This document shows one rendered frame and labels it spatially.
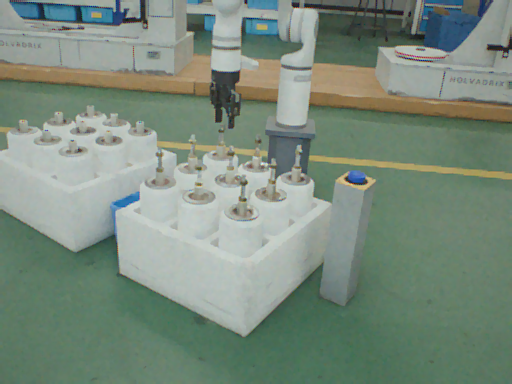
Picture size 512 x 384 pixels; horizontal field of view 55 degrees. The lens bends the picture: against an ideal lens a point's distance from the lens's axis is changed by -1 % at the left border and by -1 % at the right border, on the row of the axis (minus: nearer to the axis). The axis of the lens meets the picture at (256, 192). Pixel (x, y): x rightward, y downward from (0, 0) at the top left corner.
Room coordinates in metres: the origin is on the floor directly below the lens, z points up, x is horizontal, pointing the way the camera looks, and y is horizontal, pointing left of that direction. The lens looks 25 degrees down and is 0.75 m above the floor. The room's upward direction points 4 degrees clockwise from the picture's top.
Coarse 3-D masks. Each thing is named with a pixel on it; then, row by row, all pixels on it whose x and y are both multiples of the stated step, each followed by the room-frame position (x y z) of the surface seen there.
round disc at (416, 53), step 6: (396, 48) 3.10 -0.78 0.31; (402, 48) 3.11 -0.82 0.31; (408, 48) 3.13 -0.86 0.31; (414, 48) 3.15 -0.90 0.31; (420, 48) 3.10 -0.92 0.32; (426, 48) 3.19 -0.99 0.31; (402, 54) 3.02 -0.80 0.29; (408, 54) 2.99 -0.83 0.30; (414, 54) 2.97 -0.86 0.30; (420, 54) 2.96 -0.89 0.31; (426, 54) 2.96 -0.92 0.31; (432, 54) 2.97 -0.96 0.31; (438, 54) 2.99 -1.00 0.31; (444, 54) 3.02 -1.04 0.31; (420, 60) 3.00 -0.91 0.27; (426, 60) 3.00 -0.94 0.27
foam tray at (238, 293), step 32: (128, 224) 1.02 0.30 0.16; (160, 224) 1.00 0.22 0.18; (288, 224) 1.08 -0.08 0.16; (320, 224) 1.12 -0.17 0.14; (128, 256) 1.03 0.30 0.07; (160, 256) 0.97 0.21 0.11; (192, 256) 0.92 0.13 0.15; (224, 256) 0.88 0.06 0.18; (256, 256) 0.89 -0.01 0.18; (288, 256) 0.99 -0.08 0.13; (320, 256) 1.15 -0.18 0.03; (160, 288) 0.97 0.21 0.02; (192, 288) 0.92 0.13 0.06; (224, 288) 0.87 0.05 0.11; (256, 288) 0.87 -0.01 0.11; (288, 288) 1.00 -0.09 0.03; (224, 320) 0.87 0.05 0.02; (256, 320) 0.88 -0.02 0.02
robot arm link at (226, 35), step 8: (240, 8) 1.29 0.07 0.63; (216, 16) 1.29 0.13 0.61; (224, 16) 1.29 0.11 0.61; (232, 16) 1.29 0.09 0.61; (240, 16) 1.29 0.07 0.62; (216, 24) 1.26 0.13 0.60; (224, 24) 1.25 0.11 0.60; (232, 24) 1.26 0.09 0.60; (240, 24) 1.28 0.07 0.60; (216, 32) 1.25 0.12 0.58; (224, 32) 1.24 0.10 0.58; (232, 32) 1.24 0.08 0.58; (240, 32) 1.26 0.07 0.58; (216, 40) 1.25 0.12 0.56; (224, 40) 1.24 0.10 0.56; (232, 40) 1.24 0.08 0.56; (240, 40) 1.27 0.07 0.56; (216, 48) 1.25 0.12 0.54; (224, 48) 1.24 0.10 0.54; (232, 48) 1.24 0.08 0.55
